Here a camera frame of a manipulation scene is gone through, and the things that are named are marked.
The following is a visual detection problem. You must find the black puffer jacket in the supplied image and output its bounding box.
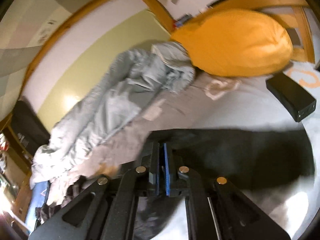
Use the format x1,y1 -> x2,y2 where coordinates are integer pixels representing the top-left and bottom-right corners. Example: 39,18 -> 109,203
67,127 -> 316,240

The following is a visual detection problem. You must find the light grey-blue duvet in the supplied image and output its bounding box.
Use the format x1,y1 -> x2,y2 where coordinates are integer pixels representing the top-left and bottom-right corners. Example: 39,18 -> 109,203
29,41 -> 196,189

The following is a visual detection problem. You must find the grey heart-print bed sheet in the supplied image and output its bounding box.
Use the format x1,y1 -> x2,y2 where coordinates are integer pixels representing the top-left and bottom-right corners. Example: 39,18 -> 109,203
47,62 -> 320,240

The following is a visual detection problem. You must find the blue pillow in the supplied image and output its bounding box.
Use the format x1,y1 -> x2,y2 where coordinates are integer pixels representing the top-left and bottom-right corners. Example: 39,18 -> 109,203
25,181 -> 50,232

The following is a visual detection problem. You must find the black hanging bag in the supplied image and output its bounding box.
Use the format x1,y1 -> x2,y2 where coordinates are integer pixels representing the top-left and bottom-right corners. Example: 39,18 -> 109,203
10,101 -> 50,156

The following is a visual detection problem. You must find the orange pillow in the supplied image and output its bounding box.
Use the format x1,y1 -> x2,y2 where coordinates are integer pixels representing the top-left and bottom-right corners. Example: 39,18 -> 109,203
171,9 -> 293,77

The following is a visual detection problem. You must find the black rectangular box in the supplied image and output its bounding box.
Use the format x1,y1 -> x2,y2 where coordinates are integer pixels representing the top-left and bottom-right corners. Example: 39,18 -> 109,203
266,73 -> 317,122

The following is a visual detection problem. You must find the patchwork pastel quilt overhead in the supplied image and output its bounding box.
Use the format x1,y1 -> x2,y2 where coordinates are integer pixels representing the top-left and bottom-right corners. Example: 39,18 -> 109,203
1,0 -> 92,119

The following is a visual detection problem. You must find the wooden bunk bed frame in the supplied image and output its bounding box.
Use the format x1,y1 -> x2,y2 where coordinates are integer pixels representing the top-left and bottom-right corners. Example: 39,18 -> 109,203
0,0 -> 316,221

